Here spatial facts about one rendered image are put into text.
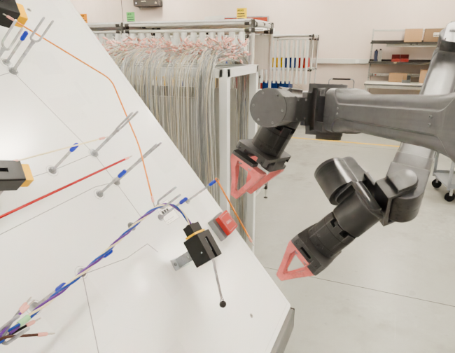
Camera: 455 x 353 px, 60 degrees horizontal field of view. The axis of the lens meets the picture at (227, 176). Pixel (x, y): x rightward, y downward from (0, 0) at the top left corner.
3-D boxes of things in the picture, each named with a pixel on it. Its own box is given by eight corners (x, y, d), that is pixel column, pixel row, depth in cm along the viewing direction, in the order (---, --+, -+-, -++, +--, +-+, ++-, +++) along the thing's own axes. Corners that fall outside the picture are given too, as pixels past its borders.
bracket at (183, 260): (175, 271, 79) (192, 260, 76) (169, 260, 79) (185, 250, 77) (189, 264, 83) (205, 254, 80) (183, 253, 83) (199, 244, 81)
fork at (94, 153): (94, 148, 80) (136, 107, 73) (99, 155, 80) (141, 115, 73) (87, 150, 79) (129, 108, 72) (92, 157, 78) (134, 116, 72)
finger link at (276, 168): (220, 185, 72) (243, 141, 68) (240, 180, 78) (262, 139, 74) (249, 207, 69) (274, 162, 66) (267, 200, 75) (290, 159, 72)
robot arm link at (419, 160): (476, 22, 75) (462, 68, 83) (443, 19, 77) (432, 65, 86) (423, 195, 55) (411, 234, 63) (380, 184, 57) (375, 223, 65)
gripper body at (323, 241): (288, 241, 62) (322, 212, 59) (310, 227, 71) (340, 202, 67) (316, 275, 60) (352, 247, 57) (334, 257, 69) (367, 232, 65)
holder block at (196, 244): (196, 267, 76) (211, 259, 74) (183, 242, 77) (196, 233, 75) (208, 261, 80) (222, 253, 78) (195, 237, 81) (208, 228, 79)
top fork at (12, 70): (17, 68, 76) (52, 17, 69) (19, 75, 76) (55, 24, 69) (6, 66, 75) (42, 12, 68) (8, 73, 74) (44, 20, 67)
